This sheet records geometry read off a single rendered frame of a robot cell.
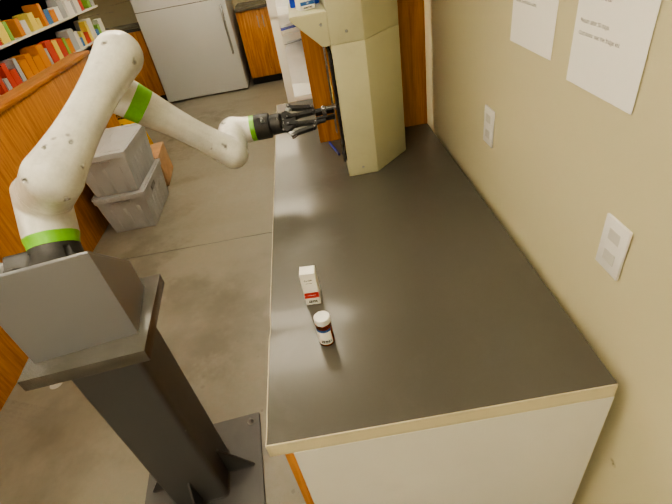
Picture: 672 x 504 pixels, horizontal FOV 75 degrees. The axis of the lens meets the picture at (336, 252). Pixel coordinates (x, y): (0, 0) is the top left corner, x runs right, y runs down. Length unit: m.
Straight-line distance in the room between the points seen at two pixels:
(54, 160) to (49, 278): 0.27
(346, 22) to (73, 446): 2.13
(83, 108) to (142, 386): 0.77
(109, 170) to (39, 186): 2.48
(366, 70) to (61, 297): 1.12
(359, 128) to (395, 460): 1.09
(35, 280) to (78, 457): 1.37
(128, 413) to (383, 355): 0.85
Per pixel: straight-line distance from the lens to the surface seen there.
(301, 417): 0.96
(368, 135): 1.65
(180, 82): 6.79
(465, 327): 1.08
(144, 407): 1.53
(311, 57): 1.93
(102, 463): 2.37
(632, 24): 0.90
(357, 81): 1.59
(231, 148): 1.57
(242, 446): 2.09
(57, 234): 1.28
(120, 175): 3.63
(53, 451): 2.56
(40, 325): 1.31
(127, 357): 1.27
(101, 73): 1.32
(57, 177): 1.15
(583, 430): 1.15
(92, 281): 1.20
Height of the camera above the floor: 1.74
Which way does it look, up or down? 37 degrees down
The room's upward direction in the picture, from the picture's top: 11 degrees counter-clockwise
